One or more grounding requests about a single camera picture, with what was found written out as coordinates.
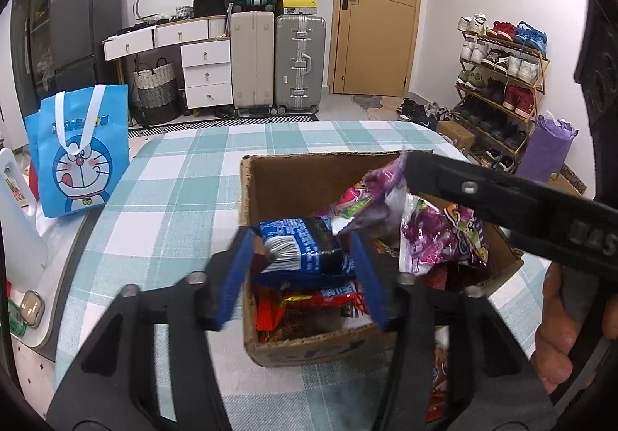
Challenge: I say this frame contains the pile of black shoes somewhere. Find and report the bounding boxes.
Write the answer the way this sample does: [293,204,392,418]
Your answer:
[397,98,452,130]

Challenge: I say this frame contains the wooden door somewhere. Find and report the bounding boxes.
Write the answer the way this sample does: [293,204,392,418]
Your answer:
[328,0,423,96]

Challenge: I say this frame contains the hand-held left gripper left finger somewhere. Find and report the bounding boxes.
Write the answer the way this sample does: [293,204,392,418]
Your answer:
[46,228,256,431]

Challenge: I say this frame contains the beige suitcase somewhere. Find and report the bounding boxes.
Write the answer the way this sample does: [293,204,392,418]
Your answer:
[230,10,276,110]

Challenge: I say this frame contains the silver suitcase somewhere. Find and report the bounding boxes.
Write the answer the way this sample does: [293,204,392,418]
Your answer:
[274,14,328,115]

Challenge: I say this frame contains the blue cookie packet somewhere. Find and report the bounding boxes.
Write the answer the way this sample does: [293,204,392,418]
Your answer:
[253,216,358,278]

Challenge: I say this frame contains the brown cardboard box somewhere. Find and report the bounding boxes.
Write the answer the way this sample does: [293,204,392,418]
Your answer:
[239,150,525,368]

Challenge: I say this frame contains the black bag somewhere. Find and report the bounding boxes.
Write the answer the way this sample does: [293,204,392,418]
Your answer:
[192,0,228,17]

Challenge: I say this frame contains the red cookie packet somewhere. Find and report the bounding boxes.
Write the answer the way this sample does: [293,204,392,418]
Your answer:
[285,279,372,317]

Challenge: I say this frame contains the purple paper bag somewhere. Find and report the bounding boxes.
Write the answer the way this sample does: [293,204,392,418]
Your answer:
[519,115,577,183]

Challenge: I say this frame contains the black yellow shoebox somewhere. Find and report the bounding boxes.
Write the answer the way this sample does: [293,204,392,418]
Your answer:
[282,0,318,17]

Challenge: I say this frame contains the purple silver snack packet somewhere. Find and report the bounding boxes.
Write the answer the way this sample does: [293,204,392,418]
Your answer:
[333,153,411,239]

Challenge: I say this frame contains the printed cardboard box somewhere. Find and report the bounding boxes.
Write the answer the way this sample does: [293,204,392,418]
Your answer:
[550,163,587,197]

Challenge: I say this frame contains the small red snack packet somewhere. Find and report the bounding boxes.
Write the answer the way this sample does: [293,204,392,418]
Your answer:
[427,329,453,422]

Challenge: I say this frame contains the metal shoe rack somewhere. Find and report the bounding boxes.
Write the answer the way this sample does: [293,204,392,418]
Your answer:
[451,28,551,171]

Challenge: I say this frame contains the woven laundry basket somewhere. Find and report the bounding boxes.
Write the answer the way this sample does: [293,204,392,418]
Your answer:
[132,58,180,125]

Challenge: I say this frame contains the person's right hand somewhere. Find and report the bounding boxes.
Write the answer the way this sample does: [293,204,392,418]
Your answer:
[533,262,576,396]

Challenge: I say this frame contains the shoe rack with shoes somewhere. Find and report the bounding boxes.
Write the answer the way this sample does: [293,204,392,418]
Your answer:
[456,13,548,171]

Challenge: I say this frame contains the grey refrigerator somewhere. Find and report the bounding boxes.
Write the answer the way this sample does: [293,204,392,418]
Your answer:
[49,0,124,98]

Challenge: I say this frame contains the purple orange candy packet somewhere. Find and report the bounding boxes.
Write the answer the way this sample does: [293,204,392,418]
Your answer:
[400,197,489,275]

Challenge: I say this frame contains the grey door mat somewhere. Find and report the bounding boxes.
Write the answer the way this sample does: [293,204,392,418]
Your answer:
[351,94,411,115]

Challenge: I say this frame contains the brown carton on floor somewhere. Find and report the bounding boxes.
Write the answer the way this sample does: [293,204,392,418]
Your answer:
[437,120,476,152]

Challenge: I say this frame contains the white drawer cabinet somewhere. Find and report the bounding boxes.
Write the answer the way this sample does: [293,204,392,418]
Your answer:
[103,18,233,115]

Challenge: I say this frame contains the striped floor rug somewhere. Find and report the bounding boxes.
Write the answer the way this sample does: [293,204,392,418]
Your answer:
[128,114,319,138]

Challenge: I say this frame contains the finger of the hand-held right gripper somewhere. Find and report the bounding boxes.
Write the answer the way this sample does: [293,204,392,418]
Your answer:
[403,150,562,254]

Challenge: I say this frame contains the blue cartoon tote bag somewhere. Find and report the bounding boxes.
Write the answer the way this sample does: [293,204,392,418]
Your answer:
[25,84,130,218]

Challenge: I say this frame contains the beige earbud case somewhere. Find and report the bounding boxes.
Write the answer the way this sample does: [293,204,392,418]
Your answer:
[19,290,45,328]

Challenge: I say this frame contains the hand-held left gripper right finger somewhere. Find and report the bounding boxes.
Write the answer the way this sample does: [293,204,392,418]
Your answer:
[350,233,556,431]

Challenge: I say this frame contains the red cartoon snack packet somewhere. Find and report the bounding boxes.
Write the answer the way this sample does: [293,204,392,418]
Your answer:
[255,287,300,345]

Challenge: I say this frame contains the green small packet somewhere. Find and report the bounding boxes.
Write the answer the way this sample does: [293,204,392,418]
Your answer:
[7,298,27,338]

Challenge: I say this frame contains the dark glass cabinet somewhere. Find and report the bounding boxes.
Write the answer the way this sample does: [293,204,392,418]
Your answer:
[10,0,61,94]

